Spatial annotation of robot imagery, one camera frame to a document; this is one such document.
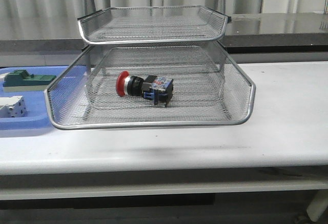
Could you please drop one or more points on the grey metal rack frame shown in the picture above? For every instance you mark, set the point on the grey metal rack frame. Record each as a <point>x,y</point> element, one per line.
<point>88,1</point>

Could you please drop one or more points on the wire holder on counter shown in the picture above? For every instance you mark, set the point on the wire holder on counter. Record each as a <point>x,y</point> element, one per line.
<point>325,10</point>

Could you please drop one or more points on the blue plastic tray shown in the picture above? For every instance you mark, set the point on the blue plastic tray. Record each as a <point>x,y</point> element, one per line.
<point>30,116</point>

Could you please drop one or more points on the green terminal block module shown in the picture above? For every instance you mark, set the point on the green terminal block module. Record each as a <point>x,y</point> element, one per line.
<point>22,80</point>

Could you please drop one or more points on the white table leg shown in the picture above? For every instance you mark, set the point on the white table leg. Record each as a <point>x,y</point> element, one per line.
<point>317,206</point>

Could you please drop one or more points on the mesh tray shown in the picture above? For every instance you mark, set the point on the mesh tray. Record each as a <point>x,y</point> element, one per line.
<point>137,25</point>
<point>210,89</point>

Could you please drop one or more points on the grey stone counter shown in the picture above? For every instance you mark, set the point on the grey stone counter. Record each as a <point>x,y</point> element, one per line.
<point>249,38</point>

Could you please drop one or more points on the white circuit breaker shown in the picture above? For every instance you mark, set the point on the white circuit breaker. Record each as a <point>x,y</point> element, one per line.
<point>14,106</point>

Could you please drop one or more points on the red emergency stop button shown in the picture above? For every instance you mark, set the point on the red emergency stop button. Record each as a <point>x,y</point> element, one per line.
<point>157,89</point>

